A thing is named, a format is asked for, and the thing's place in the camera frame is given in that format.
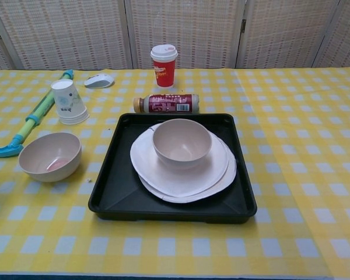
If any beige bowl with pink stain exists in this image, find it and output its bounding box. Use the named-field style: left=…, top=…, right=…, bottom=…
left=18, top=132, right=83, bottom=183

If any plain beige bowl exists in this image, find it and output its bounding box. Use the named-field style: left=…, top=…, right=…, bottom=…
left=152, top=118, right=213, bottom=170

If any white paper cup stack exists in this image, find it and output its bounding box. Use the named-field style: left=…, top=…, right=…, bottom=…
left=50, top=78, right=90, bottom=125

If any white computer mouse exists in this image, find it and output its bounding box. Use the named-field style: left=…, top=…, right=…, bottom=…
left=83, top=73, right=115, bottom=89

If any brown drink bottle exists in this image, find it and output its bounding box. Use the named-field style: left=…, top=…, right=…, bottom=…
left=133, top=93, right=200, bottom=114

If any green blue toy water pump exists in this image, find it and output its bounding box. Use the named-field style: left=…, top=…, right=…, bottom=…
left=0, top=69, right=74, bottom=159

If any woven folding screen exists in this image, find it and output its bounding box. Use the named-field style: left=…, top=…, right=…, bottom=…
left=0, top=0, right=350, bottom=77

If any red cup with white lid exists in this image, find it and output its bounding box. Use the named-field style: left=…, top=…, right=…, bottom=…
left=150, top=44, right=179, bottom=88

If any black square tray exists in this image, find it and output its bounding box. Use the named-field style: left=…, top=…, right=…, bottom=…
left=87, top=113, right=258, bottom=225

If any white paper plate with notch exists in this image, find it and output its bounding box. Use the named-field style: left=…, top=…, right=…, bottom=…
left=129, top=122, right=230, bottom=197

